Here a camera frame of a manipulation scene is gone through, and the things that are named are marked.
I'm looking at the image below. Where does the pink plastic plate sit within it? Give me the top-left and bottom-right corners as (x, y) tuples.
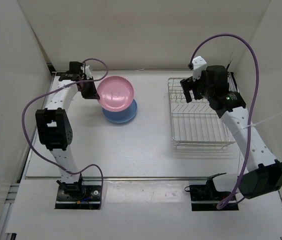
(96, 76), (135, 112)

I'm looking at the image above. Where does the blue plastic plate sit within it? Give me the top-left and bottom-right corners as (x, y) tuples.
(102, 99), (138, 125)

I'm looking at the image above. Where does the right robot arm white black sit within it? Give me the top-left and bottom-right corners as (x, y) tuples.
(180, 64), (282, 199)

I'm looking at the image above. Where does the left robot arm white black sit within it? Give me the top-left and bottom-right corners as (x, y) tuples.
(35, 61), (100, 201)

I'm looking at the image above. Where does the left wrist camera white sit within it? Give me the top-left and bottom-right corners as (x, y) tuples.
(81, 65), (93, 80)

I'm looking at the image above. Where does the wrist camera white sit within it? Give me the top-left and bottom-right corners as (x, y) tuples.
(188, 56), (207, 82)
(81, 65), (93, 80)

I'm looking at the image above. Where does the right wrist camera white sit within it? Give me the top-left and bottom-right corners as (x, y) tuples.
(188, 56), (207, 82)

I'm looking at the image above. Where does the metal wire dish rack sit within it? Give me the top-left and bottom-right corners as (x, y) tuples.
(167, 77), (235, 149)

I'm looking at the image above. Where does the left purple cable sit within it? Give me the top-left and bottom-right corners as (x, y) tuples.
(21, 58), (111, 210)

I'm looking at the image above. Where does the aluminium frame rail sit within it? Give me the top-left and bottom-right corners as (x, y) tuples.
(85, 176), (217, 181)

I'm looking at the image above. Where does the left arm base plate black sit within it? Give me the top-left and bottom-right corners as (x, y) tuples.
(54, 179), (103, 210)

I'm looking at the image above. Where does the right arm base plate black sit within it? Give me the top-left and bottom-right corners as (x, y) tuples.
(184, 184), (239, 212)

